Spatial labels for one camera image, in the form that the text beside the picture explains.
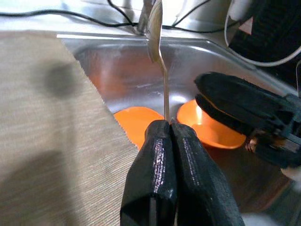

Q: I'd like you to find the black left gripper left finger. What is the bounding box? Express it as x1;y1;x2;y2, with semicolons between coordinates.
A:
120;120;178;226

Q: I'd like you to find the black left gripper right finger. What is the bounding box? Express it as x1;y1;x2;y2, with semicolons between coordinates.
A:
169;122;246;226

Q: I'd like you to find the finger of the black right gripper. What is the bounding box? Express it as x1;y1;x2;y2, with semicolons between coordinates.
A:
194;71;289;118
195;93;282;137

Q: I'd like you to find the orange bowl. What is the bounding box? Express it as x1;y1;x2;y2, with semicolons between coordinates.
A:
176;99;247;150

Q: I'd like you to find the orange plate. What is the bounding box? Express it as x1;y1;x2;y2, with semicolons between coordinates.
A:
113;106;166;151

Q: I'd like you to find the steel spoon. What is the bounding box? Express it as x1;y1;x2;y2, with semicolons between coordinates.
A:
146;0;171;122

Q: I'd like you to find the black appliance with warning label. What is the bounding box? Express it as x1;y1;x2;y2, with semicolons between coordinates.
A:
229;0;301;64

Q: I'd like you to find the stainless steel sink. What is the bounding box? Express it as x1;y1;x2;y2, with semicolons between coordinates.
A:
55;32;301;226

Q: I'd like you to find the beige woven placemat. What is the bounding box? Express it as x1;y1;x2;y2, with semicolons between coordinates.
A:
0;30;140;226

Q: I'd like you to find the chrome faucet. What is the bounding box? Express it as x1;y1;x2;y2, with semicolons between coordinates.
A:
137;0;158;36

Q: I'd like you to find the white hose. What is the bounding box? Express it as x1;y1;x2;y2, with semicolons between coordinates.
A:
224;0;301;68

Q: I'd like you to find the black cable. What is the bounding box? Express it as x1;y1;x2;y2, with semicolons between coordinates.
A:
161;0;227;34
107;0;139;27
0;9;139;28

